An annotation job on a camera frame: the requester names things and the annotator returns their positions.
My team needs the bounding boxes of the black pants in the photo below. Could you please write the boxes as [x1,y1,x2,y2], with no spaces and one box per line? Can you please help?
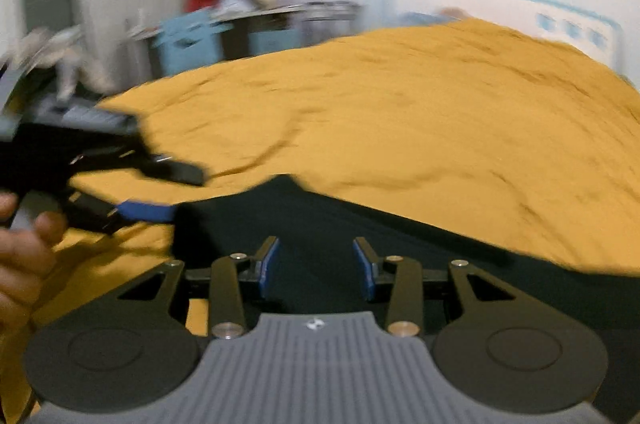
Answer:
[172,174,640,424]

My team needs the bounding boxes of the white and blue bed headboard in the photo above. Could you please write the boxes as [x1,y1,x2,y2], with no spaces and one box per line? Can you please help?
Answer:
[364,0,623,72]

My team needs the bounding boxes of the blue chair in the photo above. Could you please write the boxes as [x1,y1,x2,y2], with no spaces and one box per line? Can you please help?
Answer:
[156,10,222,77]

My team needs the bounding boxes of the blue pillow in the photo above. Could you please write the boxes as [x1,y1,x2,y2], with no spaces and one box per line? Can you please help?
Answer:
[400,6,472,27]

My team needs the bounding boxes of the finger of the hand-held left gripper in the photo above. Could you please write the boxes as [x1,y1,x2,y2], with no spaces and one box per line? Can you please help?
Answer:
[132,151,207,187]
[67,191,177,235]

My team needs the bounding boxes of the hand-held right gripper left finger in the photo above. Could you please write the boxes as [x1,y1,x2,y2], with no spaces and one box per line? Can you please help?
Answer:
[92,236,280,341]

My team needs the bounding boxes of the blue and white desk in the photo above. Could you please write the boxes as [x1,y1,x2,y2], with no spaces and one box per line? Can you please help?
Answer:
[210,1,362,55]

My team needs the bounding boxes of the yellow quilted blanket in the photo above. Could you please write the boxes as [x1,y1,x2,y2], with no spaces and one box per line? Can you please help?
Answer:
[0,18,640,424]

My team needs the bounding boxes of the person's left hand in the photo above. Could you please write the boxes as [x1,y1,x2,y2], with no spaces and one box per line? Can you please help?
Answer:
[0,193,69,331]

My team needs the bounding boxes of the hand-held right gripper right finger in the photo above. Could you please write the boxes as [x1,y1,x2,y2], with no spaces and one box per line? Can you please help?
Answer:
[353,237,523,339]

